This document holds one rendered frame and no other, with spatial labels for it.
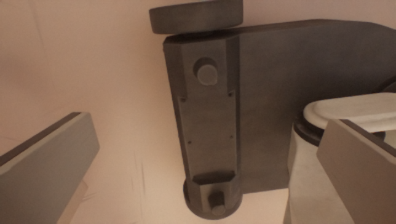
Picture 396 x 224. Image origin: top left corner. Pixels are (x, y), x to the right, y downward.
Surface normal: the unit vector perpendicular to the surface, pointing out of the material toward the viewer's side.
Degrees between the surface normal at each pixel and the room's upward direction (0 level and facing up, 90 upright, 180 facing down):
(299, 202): 115
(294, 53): 0
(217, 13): 18
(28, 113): 0
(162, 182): 0
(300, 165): 90
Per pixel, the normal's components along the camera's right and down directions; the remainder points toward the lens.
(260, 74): 0.07, 0.45
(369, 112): -0.10, -0.88
